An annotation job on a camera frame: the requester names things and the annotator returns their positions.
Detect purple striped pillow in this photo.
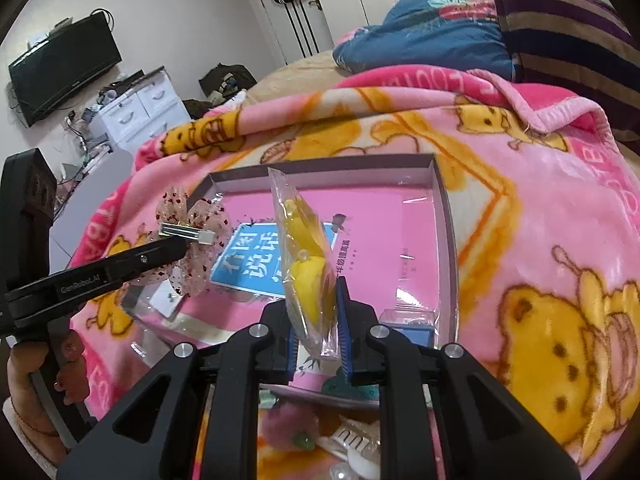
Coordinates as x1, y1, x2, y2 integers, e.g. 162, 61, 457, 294
495, 0, 639, 153

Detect grey cardboard box tray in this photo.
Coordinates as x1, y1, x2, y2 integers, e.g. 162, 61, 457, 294
119, 153, 460, 401

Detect yellow earrings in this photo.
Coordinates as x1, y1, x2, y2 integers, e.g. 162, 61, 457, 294
268, 168, 340, 361

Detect pink dotted bow hair clip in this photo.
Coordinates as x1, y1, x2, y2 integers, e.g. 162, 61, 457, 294
132, 186, 233, 297

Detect pink bear fleece blanket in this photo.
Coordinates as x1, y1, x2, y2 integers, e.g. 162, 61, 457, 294
72, 65, 639, 479

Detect silver hair clip pink pompom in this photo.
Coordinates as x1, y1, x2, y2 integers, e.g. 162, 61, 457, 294
259, 402, 319, 451

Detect black bag on floor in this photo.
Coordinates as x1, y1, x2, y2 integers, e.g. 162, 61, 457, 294
198, 63, 257, 100

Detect blue quilt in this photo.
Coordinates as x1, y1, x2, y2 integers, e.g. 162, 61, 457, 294
332, 0, 515, 80

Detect black wall television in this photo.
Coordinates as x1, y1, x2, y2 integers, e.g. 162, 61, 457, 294
9, 12, 122, 126

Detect left hand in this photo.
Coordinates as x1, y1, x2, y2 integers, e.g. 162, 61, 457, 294
6, 329, 91, 466

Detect white drawer cabinet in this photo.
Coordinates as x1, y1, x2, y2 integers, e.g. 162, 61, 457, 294
89, 67, 191, 155

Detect pearl hair claw clip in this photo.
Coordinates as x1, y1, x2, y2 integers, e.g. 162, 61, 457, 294
316, 416, 381, 479

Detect small blue jewelry box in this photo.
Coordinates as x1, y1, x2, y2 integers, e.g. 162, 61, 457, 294
378, 308, 437, 348

